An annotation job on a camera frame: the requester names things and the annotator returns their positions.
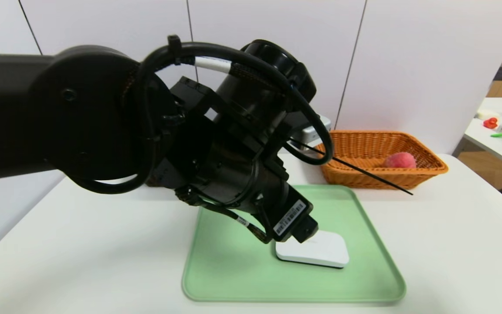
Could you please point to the white plastic box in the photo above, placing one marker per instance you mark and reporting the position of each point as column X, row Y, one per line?
column 329, row 253

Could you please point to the light green plastic tray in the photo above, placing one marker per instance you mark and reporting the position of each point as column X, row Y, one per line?
column 364, row 270

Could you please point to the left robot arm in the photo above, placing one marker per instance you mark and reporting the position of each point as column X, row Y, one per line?
column 37, row 109

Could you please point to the cream white flat object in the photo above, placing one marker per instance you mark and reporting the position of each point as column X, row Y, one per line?
column 487, row 114

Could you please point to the orange wicker basket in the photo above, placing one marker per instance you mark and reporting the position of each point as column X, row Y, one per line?
column 364, row 144

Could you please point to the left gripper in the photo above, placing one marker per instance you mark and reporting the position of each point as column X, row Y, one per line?
column 291, row 218

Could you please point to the pink peach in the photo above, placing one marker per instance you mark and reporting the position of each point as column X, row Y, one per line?
column 400, row 160

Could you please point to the small red toy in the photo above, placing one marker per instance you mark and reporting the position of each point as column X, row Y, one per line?
column 490, row 123

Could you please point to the white round-edged side table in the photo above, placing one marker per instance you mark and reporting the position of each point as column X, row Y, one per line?
column 495, row 150

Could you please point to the thin black zip tie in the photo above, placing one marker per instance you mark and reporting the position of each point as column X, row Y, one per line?
column 364, row 172

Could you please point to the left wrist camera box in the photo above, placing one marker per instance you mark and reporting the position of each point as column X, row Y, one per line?
column 316, row 131

